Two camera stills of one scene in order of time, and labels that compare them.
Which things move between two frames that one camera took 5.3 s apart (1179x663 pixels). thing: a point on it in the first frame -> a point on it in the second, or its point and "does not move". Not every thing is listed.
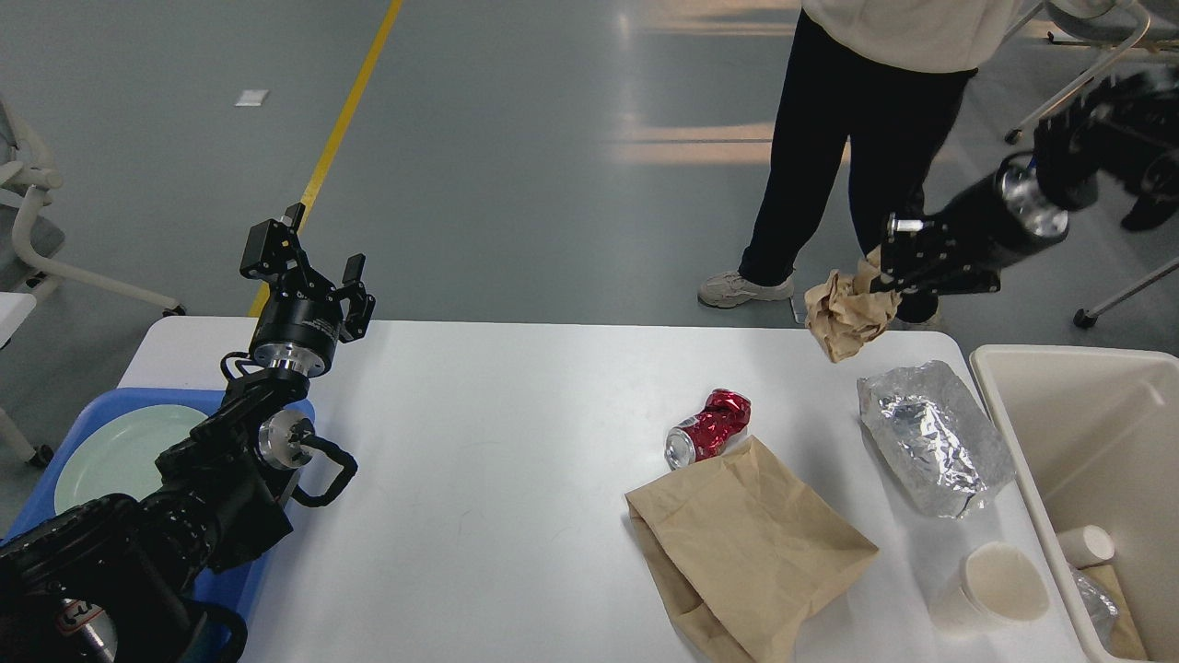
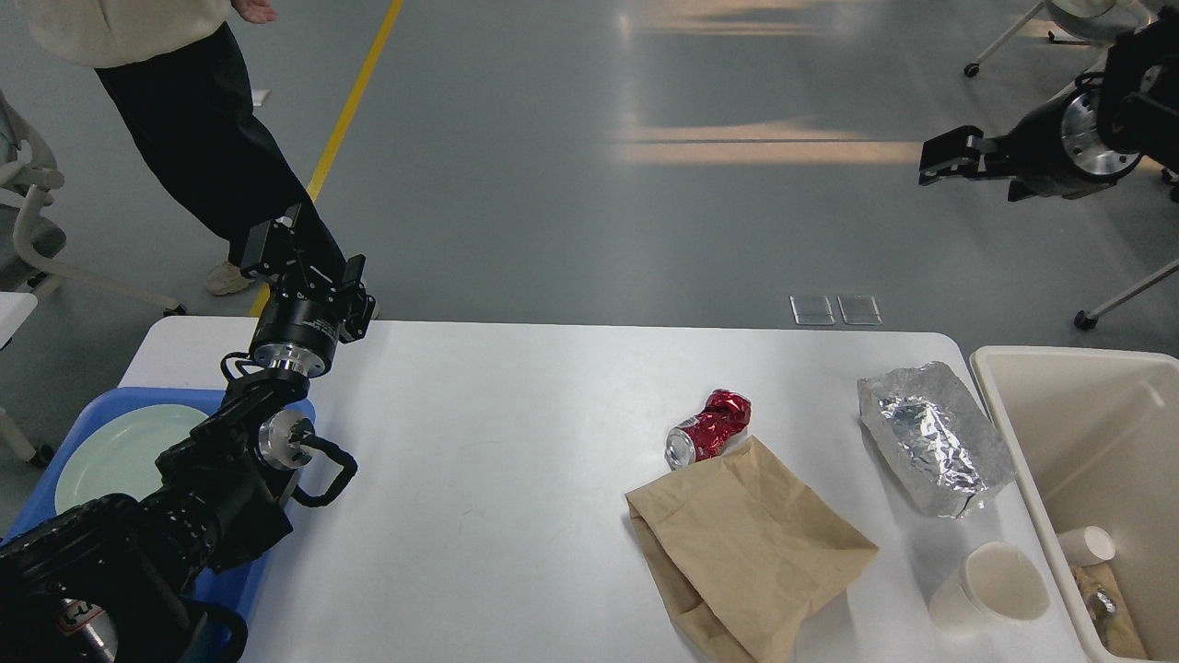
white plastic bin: (1091, 437) does not move
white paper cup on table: (998, 581) does not move
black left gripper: (302, 323) does not move
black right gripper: (1009, 213) -> (1060, 149)
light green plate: (118, 455) does not move
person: (881, 78) -> (176, 72)
